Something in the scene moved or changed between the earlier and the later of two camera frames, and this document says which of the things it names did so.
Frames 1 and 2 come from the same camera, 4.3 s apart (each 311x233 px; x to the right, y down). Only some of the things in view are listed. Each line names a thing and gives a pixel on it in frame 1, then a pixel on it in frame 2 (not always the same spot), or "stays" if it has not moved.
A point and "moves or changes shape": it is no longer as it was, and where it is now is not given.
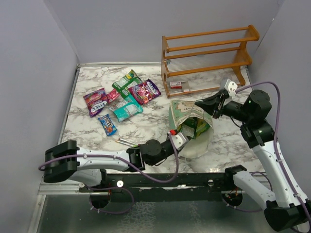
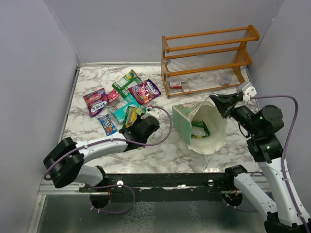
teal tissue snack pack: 126,108 stays
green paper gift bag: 195,122 moves or changes shape
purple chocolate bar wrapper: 144,92 stays
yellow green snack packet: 189,127 → 132,113
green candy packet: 122,85 stays
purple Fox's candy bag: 96,101 stays
